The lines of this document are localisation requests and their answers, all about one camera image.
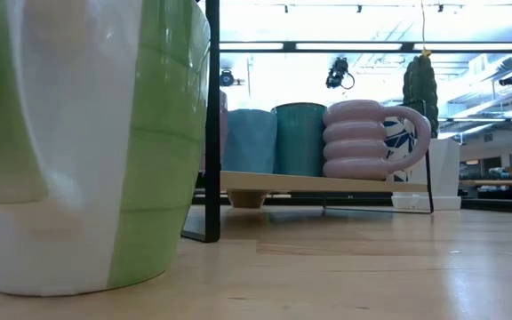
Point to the white hexagonal planter pot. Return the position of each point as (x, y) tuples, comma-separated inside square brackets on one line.
[(442, 169)]

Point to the lilac ribbed mug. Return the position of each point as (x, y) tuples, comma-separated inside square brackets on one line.
[(354, 142)]

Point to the black round ceiling fixture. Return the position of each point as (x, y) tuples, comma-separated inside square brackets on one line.
[(226, 78)]

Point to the light blue mug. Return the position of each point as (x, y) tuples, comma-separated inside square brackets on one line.
[(249, 142)]

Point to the ceiling light track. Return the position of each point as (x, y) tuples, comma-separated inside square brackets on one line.
[(359, 7)]

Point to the green cactus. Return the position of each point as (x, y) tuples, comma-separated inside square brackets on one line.
[(420, 84)]

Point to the background wooden table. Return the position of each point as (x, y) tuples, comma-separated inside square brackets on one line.
[(496, 182)]

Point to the teal mug dark inside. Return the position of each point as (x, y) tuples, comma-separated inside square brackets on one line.
[(300, 142)]

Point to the black hanging fixture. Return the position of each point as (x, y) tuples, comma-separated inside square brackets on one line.
[(509, 80)]

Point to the black overhead frame beam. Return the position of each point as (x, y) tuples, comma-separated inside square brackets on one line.
[(409, 46)]

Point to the white mug blue leaf pattern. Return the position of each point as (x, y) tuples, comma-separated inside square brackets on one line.
[(396, 138)]

